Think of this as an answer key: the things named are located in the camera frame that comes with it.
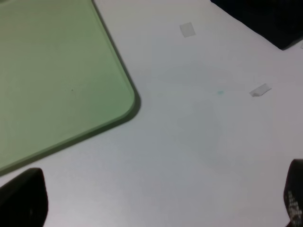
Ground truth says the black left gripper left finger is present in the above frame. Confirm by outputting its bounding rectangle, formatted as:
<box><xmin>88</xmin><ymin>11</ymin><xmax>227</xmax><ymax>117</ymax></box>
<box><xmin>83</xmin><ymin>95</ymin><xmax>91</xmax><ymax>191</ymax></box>
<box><xmin>0</xmin><ymin>168</ymin><xmax>48</xmax><ymax>227</ymax></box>

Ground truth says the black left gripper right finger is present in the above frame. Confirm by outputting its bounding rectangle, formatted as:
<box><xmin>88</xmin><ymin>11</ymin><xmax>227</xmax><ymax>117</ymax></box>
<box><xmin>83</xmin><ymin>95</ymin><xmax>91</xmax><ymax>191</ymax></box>
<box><xmin>284</xmin><ymin>159</ymin><xmax>303</xmax><ymax>227</ymax></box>

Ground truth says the black short sleeve t-shirt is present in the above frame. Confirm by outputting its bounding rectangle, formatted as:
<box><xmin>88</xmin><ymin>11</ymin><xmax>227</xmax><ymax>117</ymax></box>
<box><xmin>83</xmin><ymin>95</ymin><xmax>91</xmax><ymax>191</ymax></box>
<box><xmin>211</xmin><ymin>0</ymin><xmax>303</xmax><ymax>50</ymax></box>

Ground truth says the green plastic tray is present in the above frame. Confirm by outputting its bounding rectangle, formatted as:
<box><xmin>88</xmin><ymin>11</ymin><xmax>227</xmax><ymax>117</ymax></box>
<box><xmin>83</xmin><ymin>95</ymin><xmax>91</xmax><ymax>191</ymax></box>
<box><xmin>0</xmin><ymin>0</ymin><xmax>137</xmax><ymax>174</ymax></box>

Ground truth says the white tape piece near tray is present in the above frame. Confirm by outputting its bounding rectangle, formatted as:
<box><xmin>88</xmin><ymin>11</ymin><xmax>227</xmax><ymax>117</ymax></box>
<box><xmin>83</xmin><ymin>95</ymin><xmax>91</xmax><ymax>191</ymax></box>
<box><xmin>179</xmin><ymin>22</ymin><xmax>196</xmax><ymax>38</ymax></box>

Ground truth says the white tape piece left front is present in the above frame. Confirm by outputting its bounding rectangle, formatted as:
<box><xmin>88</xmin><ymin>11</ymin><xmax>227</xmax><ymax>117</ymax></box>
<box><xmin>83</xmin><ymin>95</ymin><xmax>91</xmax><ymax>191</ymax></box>
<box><xmin>250</xmin><ymin>83</ymin><xmax>272</xmax><ymax>97</ymax></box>

